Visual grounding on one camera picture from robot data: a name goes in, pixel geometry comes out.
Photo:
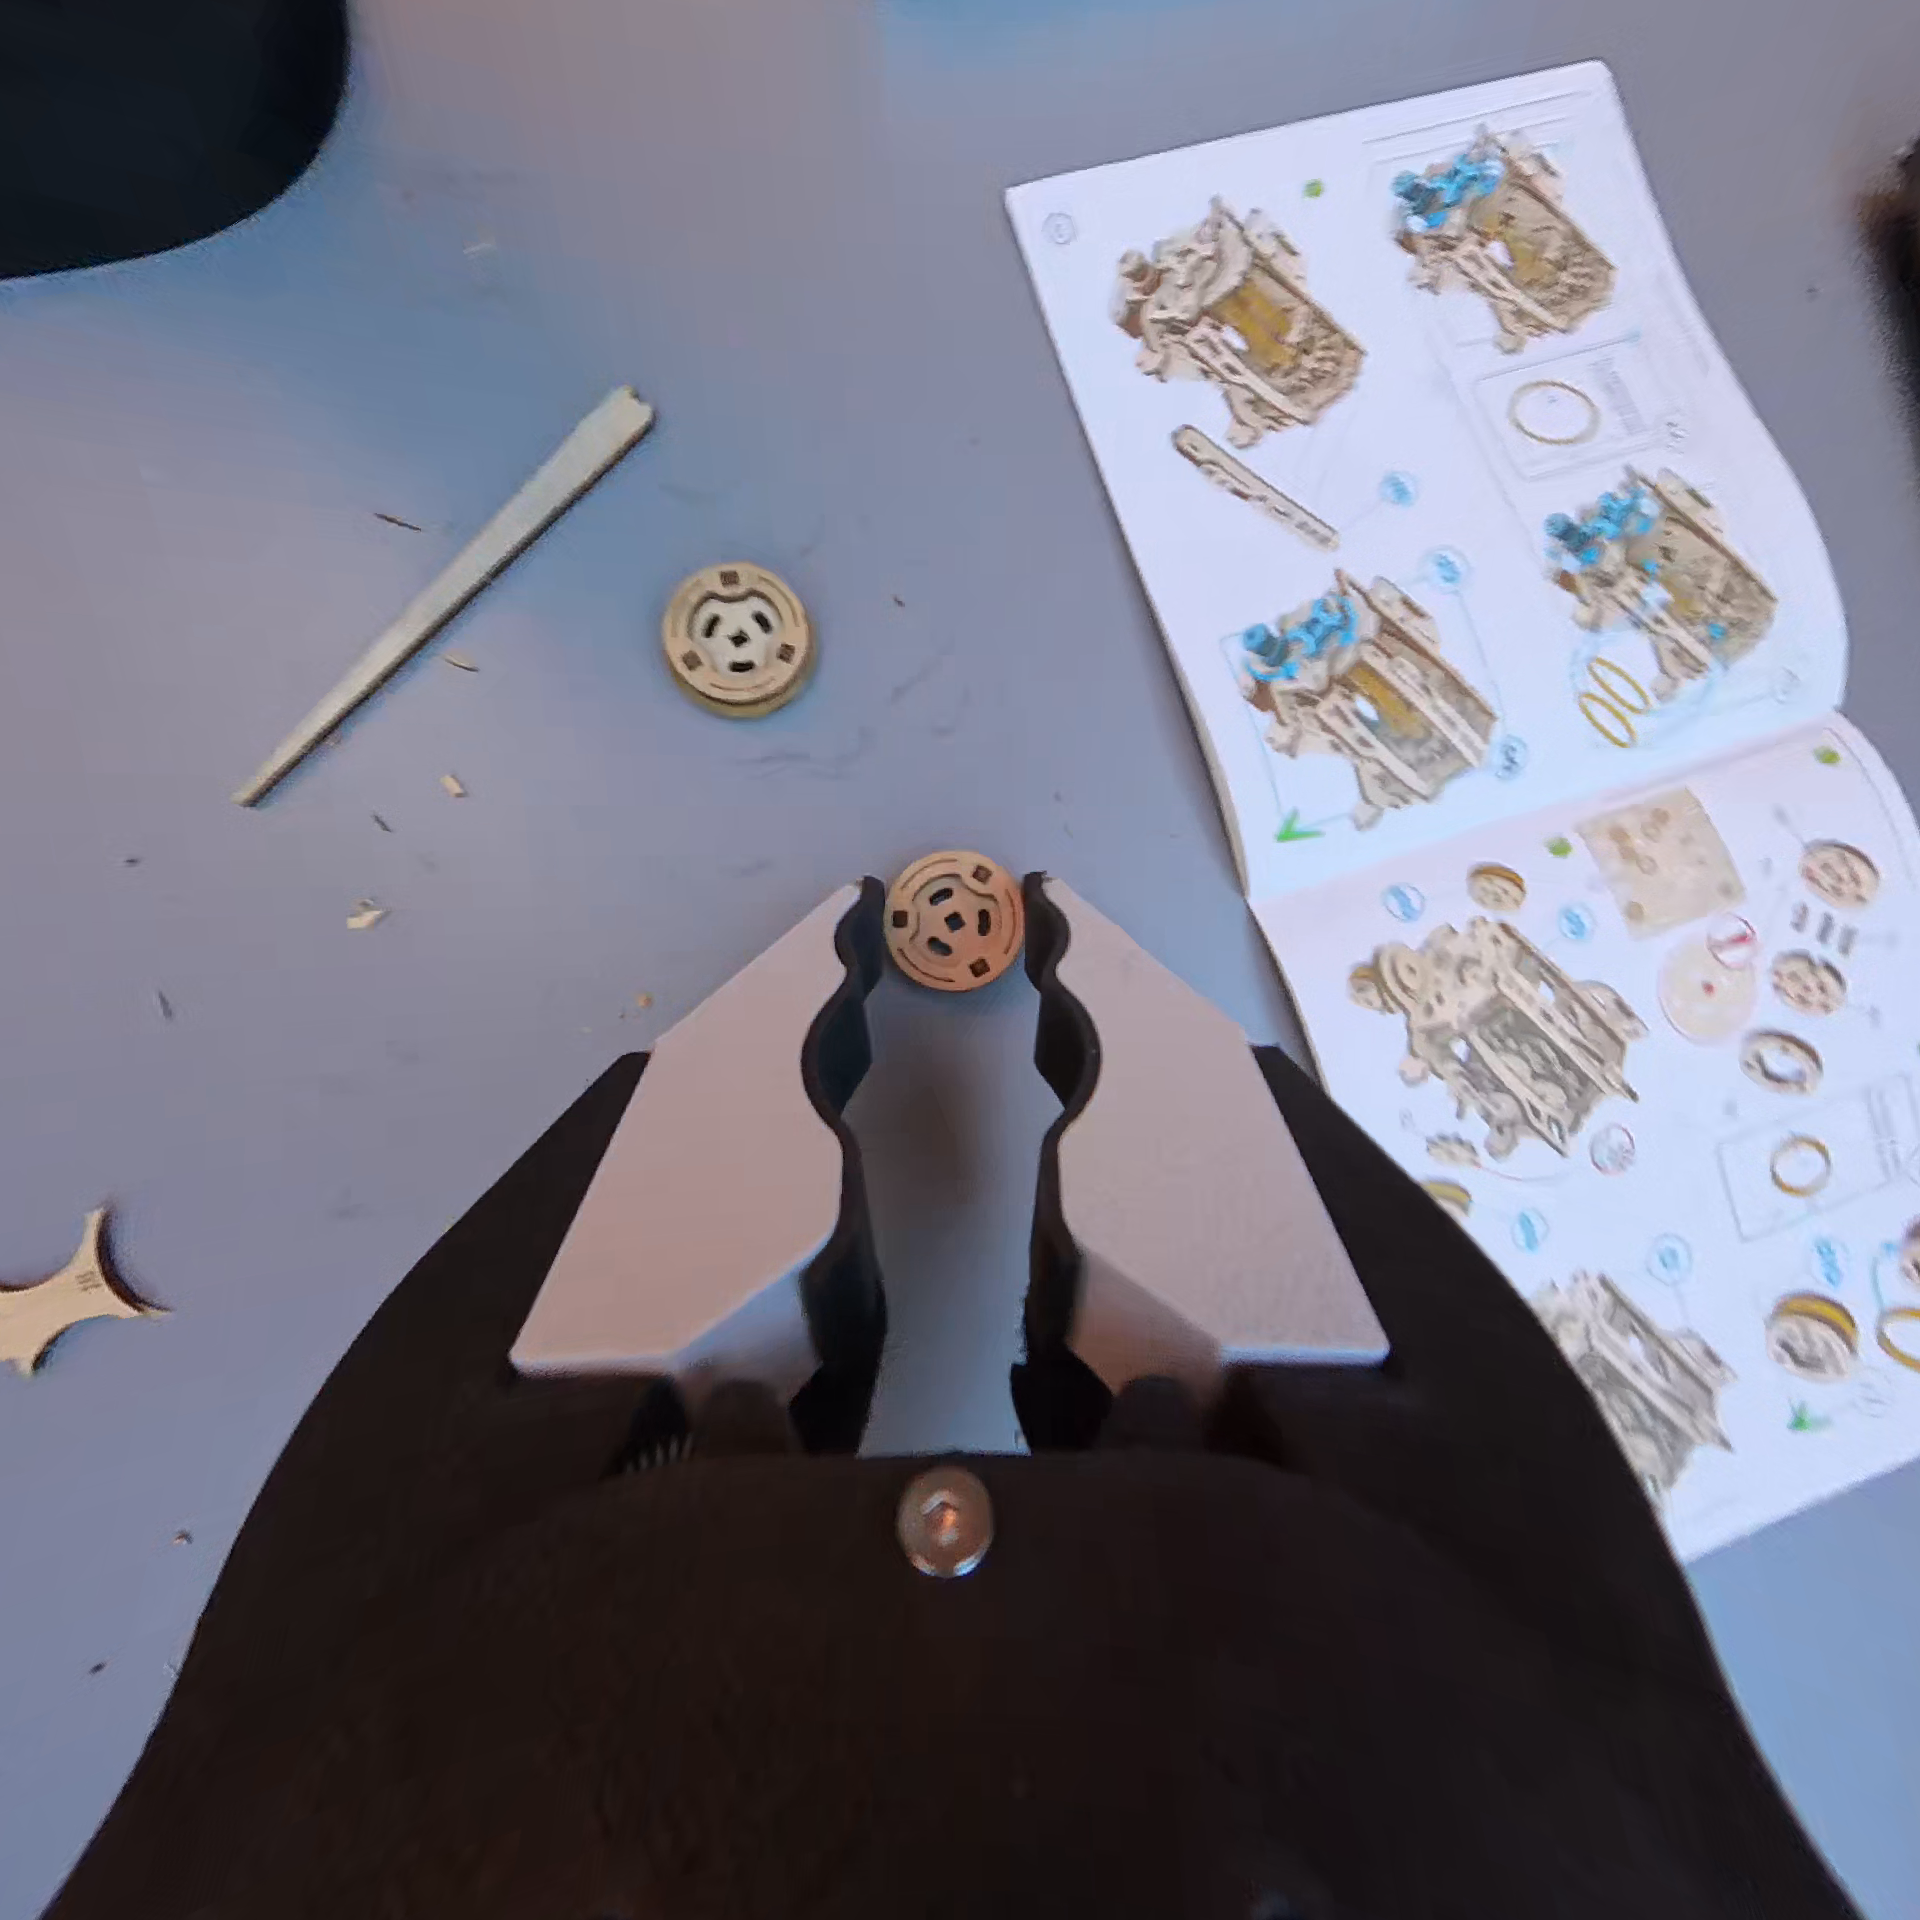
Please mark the thick round wooden disc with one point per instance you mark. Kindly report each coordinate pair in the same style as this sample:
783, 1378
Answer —
738, 639

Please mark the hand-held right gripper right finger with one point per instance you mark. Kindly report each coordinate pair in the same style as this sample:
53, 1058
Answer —
1200, 1200

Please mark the grey desk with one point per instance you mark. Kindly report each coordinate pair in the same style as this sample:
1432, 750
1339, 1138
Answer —
902, 376

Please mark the thin round wooden disc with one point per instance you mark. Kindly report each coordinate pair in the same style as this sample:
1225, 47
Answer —
954, 922

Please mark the pale pointed wooden stick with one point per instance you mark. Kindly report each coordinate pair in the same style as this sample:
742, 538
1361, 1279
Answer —
451, 591

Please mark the star-shaped wooden scrap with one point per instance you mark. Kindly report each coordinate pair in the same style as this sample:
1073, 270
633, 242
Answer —
67, 1301

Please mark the black rounded pad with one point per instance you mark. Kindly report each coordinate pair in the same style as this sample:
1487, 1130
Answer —
136, 120

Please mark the illustrated instruction booklet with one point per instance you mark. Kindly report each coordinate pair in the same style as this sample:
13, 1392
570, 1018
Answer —
1141, 451

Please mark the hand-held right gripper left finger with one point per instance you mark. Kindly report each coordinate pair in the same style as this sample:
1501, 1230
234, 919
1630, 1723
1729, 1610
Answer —
675, 1200

